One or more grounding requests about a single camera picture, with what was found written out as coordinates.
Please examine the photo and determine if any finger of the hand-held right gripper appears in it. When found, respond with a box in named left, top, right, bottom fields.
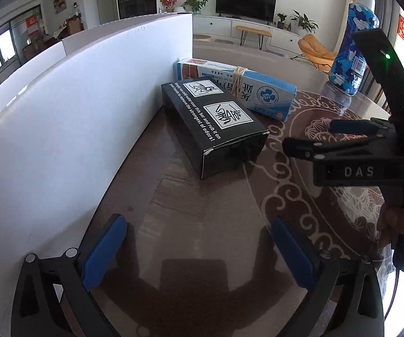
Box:
left=330, top=118, right=395, bottom=136
left=281, top=137, right=392, bottom=161

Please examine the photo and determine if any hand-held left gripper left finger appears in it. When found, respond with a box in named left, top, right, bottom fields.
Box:
left=11, top=213, right=128, bottom=337

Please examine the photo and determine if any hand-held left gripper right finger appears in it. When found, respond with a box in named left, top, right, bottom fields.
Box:
left=270, top=217, right=385, bottom=337

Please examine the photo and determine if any blue and white carton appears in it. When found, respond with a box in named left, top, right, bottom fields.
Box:
left=173, top=57, right=297, bottom=123

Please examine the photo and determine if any black printed carton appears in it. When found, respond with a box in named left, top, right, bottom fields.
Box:
left=161, top=76, right=270, bottom=179

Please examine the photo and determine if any white cardboard box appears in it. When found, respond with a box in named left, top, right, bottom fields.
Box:
left=0, top=11, right=194, bottom=309

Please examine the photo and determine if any brown patterned desktop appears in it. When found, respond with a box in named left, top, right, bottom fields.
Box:
left=62, top=38, right=404, bottom=337

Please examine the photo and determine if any person's right hand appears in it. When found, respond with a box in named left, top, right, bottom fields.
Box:
left=377, top=204, right=404, bottom=250

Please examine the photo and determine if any blue camouflage spray can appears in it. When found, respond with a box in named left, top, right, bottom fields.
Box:
left=328, top=2, right=380, bottom=96

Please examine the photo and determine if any orange rocking chair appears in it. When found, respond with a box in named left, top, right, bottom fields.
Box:
left=291, top=34, right=338, bottom=74

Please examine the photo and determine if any large leafy potted plant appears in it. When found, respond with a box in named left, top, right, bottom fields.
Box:
left=290, top=9, right=319, bottom=33

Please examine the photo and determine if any small wooden bench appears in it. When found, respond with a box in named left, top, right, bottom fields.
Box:
left=236, top=24, right=273, bottom=50

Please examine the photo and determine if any white television cabinet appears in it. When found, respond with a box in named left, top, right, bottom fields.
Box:
left=192, top=14, right=315, bottom=48

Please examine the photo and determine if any black television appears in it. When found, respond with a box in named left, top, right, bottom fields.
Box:
left=215, top=0, right=277, bottom=20

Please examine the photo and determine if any green potted plant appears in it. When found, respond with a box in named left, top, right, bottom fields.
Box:
left=181, top=0, right=209, bottom=15

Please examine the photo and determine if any red flower bouquet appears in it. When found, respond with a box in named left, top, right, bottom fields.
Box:
left=159, top=0, right=181, bottom=13

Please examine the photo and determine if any wooden dining chair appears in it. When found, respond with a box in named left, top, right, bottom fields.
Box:
left=65, top=16, right=84, bottom=37

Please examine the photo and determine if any black cable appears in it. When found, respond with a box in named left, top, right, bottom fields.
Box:
left=382, top=268, right=400, bottom=328

